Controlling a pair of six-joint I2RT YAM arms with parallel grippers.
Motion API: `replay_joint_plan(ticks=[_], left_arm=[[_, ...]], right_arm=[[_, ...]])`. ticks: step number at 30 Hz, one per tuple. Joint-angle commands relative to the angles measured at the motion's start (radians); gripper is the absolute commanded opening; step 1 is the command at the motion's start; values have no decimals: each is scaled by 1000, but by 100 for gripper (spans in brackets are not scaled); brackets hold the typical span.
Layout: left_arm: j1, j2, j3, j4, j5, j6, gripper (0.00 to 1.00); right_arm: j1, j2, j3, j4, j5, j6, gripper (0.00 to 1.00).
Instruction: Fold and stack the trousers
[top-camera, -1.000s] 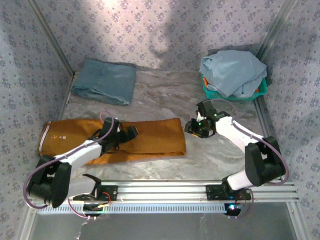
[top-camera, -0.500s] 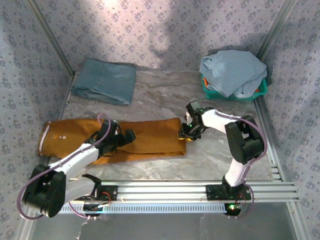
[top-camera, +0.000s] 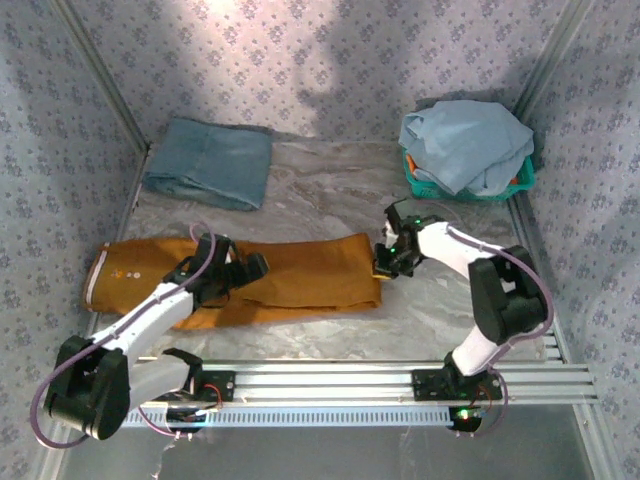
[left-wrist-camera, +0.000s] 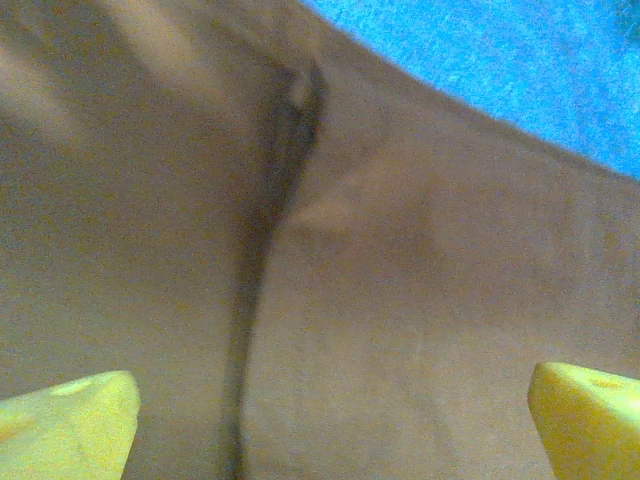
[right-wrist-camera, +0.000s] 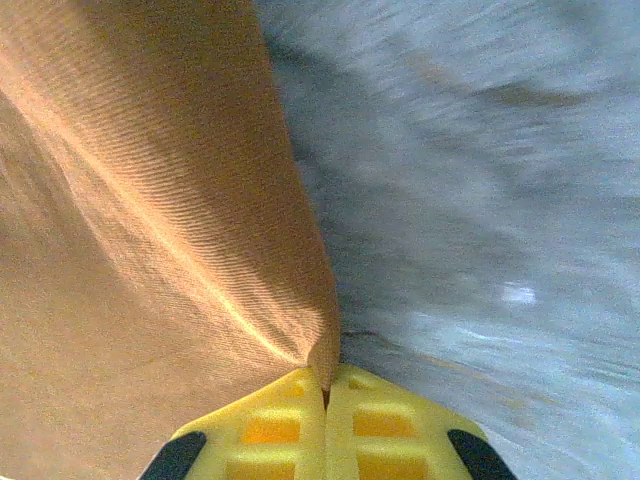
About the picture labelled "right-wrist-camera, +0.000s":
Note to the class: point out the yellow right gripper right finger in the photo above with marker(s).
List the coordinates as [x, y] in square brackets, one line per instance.
[395, 430]

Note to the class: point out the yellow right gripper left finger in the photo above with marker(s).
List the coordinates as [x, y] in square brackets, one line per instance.
[260, 430]

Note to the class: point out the orange-brown trousers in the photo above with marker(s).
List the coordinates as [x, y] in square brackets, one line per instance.
[140, 225]

